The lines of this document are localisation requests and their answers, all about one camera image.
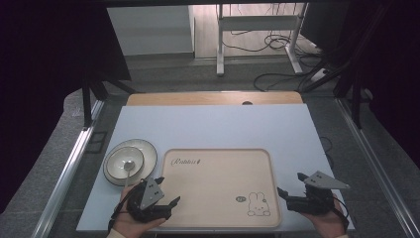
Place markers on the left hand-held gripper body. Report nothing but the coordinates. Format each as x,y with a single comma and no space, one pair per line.
150,193

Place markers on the person's right hand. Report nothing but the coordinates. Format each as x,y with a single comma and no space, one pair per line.
327,224

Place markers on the person's left hand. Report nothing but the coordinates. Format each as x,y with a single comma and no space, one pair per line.
132,228

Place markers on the dark curtain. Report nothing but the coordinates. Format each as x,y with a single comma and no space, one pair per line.
43,82
399,82

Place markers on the aluminium rail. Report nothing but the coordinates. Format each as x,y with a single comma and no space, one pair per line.
376,172
71,165

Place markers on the beige rabbit print tray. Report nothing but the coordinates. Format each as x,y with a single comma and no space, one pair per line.
218,188

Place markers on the white power strip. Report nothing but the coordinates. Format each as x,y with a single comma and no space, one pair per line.
319,75

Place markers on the white dark-rimmed bowl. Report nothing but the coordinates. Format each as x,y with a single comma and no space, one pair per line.
120,162

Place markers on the black metal stand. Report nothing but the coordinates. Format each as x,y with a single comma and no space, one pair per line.
356,105
86,105

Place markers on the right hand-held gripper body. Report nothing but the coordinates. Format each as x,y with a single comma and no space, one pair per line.
315,198

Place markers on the metal spoon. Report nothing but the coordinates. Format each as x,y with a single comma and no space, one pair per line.
128,165

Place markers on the white dark-rimmed plate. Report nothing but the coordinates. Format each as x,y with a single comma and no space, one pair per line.
150,155

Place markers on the white desk frame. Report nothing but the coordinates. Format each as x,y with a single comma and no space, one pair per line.
257,22

